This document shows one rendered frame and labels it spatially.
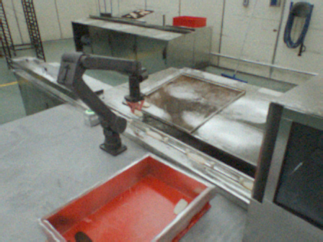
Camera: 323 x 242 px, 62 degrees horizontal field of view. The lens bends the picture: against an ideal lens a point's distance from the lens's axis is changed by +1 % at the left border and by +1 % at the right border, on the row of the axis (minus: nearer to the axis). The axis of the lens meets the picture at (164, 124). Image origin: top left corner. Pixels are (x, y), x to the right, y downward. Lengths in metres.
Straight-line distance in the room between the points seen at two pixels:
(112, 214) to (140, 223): 0.11
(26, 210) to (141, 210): 0.41
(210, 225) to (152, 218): 0.20
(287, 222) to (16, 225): 0.84
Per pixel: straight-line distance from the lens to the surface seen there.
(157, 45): 4.27
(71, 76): 1.01
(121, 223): 0.97
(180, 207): 1.00
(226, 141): 1.27
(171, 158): 1.19
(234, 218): 1.01
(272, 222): 0.82
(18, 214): 1.12
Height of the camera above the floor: 1.54
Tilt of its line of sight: 28 degrees down
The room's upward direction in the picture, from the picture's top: straight up
